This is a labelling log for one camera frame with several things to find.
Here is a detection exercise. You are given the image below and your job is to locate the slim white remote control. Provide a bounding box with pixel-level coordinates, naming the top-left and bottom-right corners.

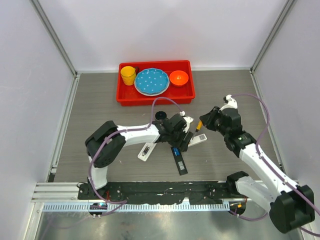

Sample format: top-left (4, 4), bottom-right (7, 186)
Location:
top-left (188, 133), bottom-right (208, 147)

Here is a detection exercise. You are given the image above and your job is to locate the upper blue battery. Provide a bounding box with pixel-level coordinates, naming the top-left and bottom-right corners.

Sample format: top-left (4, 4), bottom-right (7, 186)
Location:
top-left (173, 147), bottom-right (181, 156)

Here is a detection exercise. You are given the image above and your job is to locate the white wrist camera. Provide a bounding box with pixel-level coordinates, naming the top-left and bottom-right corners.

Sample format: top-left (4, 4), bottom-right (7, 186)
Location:
top-left (179, 111), bottom-right (194, 133)
top-left (219, 94), bottom-right (238, 111)

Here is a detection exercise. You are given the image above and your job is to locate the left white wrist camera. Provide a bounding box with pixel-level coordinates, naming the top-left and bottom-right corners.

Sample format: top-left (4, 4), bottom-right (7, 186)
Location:
top-left (179, 111), bottom-right (194, 133)

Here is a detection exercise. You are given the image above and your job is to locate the red plastic tray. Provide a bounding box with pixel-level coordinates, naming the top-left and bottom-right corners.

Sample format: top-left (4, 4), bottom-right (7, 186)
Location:
top-left (115, 60), bottom-right (196, 107)

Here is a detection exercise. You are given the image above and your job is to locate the yellow handled screwdriver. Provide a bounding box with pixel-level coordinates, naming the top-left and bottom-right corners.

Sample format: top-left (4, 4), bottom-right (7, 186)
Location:
top-left (192, 120), bottom-right (203, 140)

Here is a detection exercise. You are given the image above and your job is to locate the black remote control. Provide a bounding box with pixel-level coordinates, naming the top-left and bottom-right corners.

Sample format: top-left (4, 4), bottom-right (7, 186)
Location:
top-left (171, 147), bottom-right (188, 176)

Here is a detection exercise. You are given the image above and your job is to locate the lower blue battery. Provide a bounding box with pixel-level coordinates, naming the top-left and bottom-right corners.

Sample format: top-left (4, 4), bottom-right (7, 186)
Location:
top-left (173, 150), bottom-right (181, 156)

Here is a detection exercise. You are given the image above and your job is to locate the slotted cable duct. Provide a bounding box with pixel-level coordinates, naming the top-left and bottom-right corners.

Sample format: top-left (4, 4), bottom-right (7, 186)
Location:
top-left (42, 201), bottom-right (230, 213)

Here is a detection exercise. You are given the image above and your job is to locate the yellow ribbed cup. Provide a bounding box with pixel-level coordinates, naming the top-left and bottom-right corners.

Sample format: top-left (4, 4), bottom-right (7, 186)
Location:
top-left (120, 66), bottom-right (140, 86)

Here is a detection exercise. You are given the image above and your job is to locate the blue polka dot plate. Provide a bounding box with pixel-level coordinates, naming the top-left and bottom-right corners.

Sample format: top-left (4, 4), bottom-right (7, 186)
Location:
top-left (134, 68), bottom-right (170, 96)

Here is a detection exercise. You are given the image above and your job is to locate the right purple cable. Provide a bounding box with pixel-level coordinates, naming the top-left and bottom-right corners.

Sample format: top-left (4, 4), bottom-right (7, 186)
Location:
top-left (228, 93), bottom-right (320, 236)

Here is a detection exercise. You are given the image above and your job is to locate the blue battery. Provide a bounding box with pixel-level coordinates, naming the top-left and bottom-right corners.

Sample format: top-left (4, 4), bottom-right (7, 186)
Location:
top-left (173, 150), bottom-right (181, 156)
top-left (173, 147), bottom-right (181, 156)

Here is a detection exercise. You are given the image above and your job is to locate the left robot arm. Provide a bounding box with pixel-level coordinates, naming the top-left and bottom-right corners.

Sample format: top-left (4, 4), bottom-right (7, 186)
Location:
top-left (85, 112), bottom-right (194, 200)

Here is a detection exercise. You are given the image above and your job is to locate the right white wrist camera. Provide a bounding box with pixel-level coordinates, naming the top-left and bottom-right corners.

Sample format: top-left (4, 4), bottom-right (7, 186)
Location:
top-left (219, 94), bottom-right (238, 111)

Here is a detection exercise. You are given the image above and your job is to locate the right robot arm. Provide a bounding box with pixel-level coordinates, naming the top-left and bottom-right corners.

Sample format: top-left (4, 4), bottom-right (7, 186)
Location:
top-left (199, 106), bottom-right (315, 233)

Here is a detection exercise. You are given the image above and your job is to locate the orange bowl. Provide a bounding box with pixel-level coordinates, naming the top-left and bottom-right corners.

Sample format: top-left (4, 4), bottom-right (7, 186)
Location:
top-left (169, 70), bottom-right (189, 87)

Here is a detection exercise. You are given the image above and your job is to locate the dark blue round cup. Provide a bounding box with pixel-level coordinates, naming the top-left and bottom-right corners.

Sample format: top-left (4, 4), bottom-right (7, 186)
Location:
top-left (155, 111), bottom-right (167, 121)

